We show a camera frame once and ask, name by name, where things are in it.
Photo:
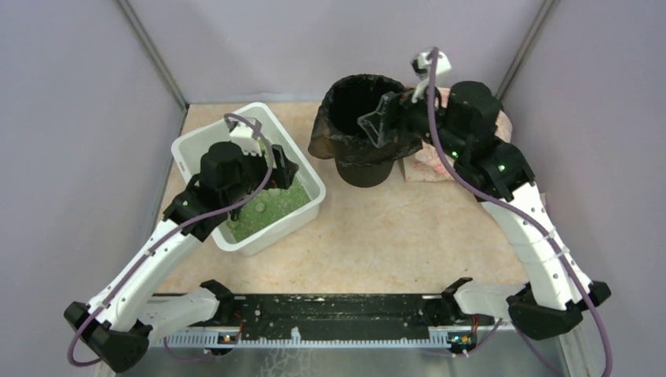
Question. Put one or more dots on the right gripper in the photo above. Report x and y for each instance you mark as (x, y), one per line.
(394, 110)

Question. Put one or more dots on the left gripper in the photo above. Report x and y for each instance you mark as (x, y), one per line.
(278, 170)

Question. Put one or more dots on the white plastic litter box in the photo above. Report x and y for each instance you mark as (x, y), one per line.
(286, 210)

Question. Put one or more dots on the black trash bin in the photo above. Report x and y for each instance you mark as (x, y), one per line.
(364, 176)

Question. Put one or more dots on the black litter scoop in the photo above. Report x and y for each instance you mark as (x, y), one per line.
(242, 208)

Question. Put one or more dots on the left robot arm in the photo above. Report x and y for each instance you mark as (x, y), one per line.
(118, 325)

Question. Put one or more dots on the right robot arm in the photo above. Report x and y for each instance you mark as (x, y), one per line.
(553, 300)

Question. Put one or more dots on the black garbage bag liner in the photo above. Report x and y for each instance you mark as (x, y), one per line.
(336, 134)

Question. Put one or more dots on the pink floral cloth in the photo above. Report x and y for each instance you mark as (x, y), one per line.
(432, 166)

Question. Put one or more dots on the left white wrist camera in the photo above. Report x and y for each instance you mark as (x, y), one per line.
(243, 135)

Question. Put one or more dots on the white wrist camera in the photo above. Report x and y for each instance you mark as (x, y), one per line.
(432, 67)
(243, 135)

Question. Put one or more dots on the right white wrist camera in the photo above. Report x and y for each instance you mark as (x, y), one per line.
(432, 67)

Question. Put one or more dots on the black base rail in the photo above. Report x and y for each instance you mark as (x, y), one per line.
(314, 320)

